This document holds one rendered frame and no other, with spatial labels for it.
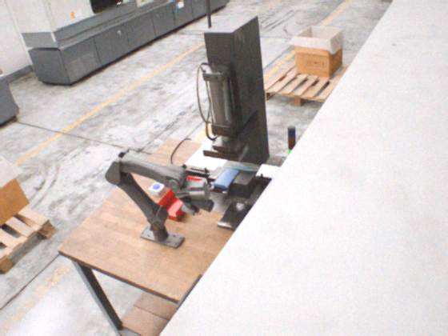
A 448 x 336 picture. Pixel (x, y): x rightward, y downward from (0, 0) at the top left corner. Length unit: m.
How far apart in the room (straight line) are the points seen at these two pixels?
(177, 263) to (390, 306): 1.19
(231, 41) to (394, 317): 1.25
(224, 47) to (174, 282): 0.93
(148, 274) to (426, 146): 1.16
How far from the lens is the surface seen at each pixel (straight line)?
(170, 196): 1.81
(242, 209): 1.67
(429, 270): 0.47
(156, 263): 1.55
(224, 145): 1.61
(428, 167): 0.62
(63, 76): 6.64
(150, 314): 2.26
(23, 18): 6.95
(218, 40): 1.52
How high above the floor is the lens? 2.03
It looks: 35 degrees down
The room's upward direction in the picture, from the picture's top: 8 degrees counter-clockwise
